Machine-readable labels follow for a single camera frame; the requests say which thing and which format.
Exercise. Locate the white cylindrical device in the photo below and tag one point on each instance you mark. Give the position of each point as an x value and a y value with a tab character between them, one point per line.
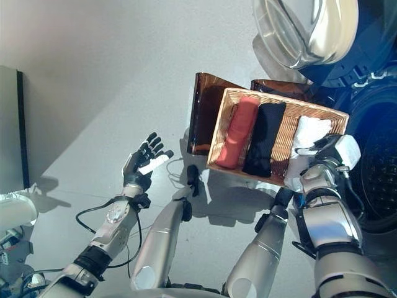
15	211

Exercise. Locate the rolled coral red cloth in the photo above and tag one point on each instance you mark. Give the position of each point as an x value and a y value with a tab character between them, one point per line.
239	133

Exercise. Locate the dark grey washing machine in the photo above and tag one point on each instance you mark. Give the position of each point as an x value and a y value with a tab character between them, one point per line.
378	149

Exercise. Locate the rectangular wicker basket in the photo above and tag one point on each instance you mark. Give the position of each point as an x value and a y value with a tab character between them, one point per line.
287	127

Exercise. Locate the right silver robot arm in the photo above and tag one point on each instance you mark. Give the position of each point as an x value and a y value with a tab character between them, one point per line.
332	229

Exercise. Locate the right silver robot leg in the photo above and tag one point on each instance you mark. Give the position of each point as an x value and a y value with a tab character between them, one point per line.
263	248

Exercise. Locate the silver robot torso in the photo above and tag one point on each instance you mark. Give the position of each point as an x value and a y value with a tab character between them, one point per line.
201	293

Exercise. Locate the silver robot leg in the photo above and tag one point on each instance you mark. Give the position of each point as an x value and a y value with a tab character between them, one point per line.
161	229
263	248

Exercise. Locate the brown translucent acrylic stool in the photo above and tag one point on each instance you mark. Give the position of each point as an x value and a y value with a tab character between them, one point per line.
204	118

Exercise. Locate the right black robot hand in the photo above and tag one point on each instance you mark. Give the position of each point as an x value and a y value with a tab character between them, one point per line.
344	149

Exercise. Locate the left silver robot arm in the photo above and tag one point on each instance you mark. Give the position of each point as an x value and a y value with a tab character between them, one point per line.
111	226

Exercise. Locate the white cloth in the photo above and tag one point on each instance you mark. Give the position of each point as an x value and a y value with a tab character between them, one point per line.
310	130

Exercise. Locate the grey panel with black edge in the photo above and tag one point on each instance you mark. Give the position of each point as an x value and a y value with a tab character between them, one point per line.
10	130

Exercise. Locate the round glass washing machine door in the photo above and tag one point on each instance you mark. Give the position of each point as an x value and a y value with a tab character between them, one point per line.
319	28

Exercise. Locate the black cloth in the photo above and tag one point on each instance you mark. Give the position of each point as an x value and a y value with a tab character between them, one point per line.
263	139

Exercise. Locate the left silver robot leg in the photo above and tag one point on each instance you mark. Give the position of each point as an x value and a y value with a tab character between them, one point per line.
161	229

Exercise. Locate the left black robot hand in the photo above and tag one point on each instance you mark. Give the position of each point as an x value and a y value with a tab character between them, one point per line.
139	164

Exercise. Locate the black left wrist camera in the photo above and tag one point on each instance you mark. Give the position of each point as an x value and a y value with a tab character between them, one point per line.
142	201

